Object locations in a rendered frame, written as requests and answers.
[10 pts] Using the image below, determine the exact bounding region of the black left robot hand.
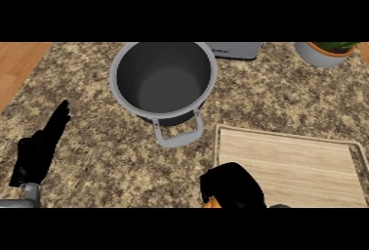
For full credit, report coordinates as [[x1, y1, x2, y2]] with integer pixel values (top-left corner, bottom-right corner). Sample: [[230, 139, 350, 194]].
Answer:
[[7, 99, 72, 188]]

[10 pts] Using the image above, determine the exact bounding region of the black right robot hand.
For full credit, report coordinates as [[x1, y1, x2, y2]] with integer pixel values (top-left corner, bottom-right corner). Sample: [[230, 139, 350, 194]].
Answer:
[[199, 161, 268, 209]]

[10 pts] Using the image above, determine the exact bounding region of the orange-brown croissant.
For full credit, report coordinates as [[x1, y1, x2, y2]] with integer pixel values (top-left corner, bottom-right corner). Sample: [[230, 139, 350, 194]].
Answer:
[[201, 196, 223, 209]]

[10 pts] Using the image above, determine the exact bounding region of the pale wooden tray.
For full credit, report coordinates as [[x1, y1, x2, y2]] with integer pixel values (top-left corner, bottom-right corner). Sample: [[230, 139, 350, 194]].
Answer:
[[212, 123, 369, 209]]

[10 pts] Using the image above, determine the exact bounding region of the large grey pot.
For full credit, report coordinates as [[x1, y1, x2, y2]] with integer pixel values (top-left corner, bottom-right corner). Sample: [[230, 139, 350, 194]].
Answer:
[[108, 41, 218, 149]]

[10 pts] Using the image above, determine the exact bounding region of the white plant pot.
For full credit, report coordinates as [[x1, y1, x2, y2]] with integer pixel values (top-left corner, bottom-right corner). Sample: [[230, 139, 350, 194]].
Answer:
[[292, 41, 357, 69]]

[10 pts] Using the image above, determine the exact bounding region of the grey appliance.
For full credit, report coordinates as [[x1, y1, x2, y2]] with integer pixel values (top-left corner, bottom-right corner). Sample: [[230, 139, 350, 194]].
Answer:
[[205, 41, 263, 62]]

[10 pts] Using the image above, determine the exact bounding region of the green plant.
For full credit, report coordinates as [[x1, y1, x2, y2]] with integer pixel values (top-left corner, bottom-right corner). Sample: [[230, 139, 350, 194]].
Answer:
[[311, 41, 361, 55]]

